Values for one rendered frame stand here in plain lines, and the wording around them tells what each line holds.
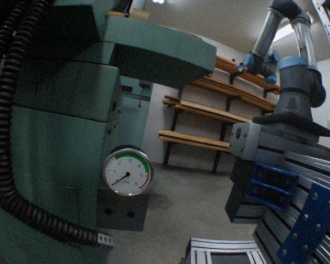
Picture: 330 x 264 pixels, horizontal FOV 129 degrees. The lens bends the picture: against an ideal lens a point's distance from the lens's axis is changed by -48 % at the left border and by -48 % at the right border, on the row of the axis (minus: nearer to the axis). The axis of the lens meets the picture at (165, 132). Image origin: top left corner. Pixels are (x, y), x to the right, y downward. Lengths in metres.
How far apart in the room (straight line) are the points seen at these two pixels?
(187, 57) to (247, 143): 0.23
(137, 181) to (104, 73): 0.16
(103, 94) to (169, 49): 0.13
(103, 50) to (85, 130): 0.13
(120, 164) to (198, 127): 2.66
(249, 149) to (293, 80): 0.28
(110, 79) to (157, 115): 2.42
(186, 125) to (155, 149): 0.72
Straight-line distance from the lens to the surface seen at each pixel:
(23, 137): 0.30
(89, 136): 0.24
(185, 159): 2.82
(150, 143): 2.67
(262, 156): 0.39
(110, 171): 0.18
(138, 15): 0.31
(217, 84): 2.50
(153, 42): 0.27
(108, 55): 0.25
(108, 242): 0.21
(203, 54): 0.29
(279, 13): 0.80
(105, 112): 0.23
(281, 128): 0.43
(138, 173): 0.18
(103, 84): 0.24
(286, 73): 0.54
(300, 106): 0.48
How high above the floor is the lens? 0.73
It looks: 3 degrees down
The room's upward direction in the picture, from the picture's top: 12 degrees clockwise
